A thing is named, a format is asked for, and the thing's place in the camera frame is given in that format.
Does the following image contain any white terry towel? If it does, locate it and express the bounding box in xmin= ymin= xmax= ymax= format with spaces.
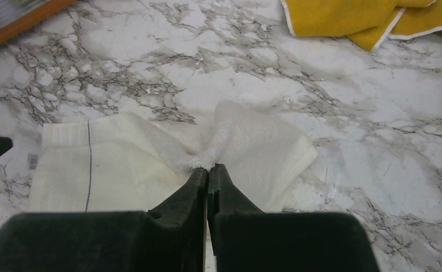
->
xmin=27 ymin=100 xmax=318 ymax=212

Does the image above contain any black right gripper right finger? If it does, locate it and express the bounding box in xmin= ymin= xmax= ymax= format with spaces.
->
xmin=207 ymin=164 xmax=379 ymax=271

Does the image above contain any yellow towel white trim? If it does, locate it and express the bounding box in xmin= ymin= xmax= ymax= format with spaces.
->
xmin=281 ymin=0 xmax=442 ymax=51

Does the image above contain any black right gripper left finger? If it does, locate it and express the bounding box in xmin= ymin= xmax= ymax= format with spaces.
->
xmin=0 ymin=169 xmax=208 ymax=271

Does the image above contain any wooden shelf rack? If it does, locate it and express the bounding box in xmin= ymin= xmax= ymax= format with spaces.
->
xmin=0 ymin=0 xmax=75 ymax=45

